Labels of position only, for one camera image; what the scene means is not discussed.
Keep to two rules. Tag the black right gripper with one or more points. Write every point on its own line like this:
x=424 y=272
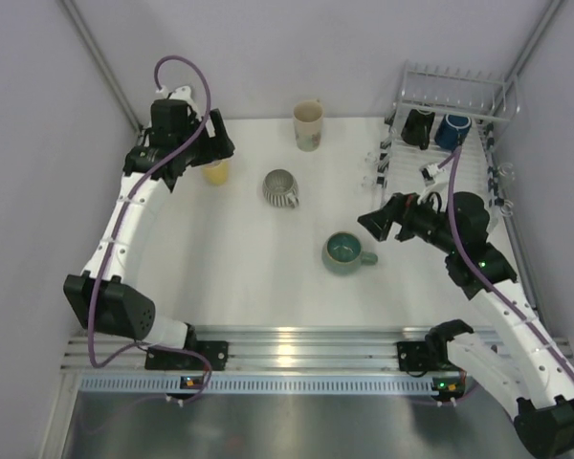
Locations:
x=401 y=208

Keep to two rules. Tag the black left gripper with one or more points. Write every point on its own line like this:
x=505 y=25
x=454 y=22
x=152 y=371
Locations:
x=215 y=147

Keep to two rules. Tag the teal green mug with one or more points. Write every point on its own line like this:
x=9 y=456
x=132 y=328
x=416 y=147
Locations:
x=343 y=254

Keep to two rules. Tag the black mug cream inside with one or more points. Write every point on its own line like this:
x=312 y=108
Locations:
x=417 y=128

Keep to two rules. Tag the dark blue mug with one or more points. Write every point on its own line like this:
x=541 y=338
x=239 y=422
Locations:
x=452 y=131

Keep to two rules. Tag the grey striped mug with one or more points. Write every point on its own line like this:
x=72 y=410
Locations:
x=280 y=189

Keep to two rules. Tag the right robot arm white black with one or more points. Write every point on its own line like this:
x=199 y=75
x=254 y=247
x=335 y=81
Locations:
x=535 y=387

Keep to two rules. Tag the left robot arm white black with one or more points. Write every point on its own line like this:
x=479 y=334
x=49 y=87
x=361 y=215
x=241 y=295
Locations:
x=104 y=296

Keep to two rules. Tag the clear dish rack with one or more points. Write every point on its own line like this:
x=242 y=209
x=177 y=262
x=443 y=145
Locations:
x=395 y=165

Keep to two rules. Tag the yellow mug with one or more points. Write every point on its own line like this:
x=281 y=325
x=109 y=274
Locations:
x=216 y=173

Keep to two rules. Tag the tall beige floral cup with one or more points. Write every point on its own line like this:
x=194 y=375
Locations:
x=308 y=121

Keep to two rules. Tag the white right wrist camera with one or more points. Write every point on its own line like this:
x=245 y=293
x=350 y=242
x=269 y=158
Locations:
x=435 y=178

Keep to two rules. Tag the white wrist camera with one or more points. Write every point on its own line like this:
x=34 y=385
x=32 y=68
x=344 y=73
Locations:
x=435 y=178
x=180 y=93

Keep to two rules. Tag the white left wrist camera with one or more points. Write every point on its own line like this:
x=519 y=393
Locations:
x=180 y=93

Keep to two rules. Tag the left aluminium frame post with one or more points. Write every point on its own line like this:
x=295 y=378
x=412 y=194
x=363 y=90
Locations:
x=92 y=48

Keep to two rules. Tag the aluminium frame post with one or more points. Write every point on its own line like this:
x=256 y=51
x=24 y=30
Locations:
x=92 y=48
x=542 y=25

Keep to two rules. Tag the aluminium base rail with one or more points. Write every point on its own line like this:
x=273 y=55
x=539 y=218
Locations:
x=280 y=349

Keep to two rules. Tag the right aluminium frame post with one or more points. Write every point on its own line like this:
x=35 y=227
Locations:
x=542 y=25

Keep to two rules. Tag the perforated cable duct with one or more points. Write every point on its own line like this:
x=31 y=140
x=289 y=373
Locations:
x=254 y=385

